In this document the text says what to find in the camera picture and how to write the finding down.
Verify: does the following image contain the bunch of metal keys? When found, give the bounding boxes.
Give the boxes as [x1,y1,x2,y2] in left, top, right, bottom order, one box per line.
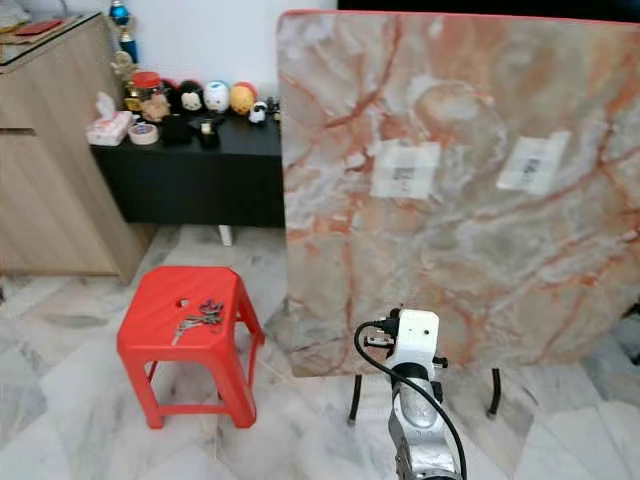
[171,297,227,347]

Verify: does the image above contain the marble pattern folding table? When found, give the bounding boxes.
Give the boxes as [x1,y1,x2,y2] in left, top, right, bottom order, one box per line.
[274,9,640,422]

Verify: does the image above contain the white paper label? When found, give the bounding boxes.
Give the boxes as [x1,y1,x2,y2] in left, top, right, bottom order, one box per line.
[369,139,444,202]
[494,131,574,197]

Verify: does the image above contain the red plastic stool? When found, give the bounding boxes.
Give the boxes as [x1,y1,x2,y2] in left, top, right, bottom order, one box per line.
[116,264,267,432]

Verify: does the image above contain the low black TV console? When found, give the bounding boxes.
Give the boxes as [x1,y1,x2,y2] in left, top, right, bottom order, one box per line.
[89,115,287,248]

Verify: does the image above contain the black tape dispenser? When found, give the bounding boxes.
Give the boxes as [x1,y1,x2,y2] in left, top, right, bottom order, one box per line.
[197,119,222,150]

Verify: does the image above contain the orange yellow round plush toy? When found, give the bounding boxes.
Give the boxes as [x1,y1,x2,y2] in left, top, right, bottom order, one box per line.
[227,81,257,116]

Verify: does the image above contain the white round plush toy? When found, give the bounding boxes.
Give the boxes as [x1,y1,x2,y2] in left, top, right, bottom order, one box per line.
[202,79,231,114]

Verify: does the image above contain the black box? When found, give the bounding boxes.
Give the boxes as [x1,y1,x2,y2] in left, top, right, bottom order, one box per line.
[159,114,194,148]

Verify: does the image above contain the light wood cabinet glass top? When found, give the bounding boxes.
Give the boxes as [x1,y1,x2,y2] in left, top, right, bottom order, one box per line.
[0,11,157,285]

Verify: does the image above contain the black mouse plush toy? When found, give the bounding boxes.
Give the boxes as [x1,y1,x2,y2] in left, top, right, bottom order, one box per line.
[174,79,205,115]

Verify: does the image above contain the white tape roll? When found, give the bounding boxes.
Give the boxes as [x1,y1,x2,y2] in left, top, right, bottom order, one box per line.
[127,121,160,147]

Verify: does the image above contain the clear jar red lid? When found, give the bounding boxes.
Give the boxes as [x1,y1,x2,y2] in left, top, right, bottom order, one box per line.
[129,71,165,124]

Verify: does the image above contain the black television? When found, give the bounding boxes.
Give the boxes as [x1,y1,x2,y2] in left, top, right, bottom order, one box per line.
[335,0,640,17]

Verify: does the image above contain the pink tissue pack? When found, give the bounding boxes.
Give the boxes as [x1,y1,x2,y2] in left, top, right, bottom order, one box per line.
[84,92,135,148]

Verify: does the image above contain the small gold trophy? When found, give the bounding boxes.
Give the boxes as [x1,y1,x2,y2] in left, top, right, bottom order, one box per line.
[118,50,143,109]

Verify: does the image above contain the red envelope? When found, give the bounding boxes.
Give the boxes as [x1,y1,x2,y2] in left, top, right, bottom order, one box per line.
[28,17,67,37]

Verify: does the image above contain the tall blue gold trophy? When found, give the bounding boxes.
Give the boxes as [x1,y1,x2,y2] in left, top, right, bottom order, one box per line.
[107,0,140,64]

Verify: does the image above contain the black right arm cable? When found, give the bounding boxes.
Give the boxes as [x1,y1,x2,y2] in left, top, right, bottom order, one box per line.
[352,316,469,480]

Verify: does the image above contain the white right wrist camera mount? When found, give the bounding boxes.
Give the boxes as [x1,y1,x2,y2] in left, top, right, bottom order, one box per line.
[390,307,443,370]

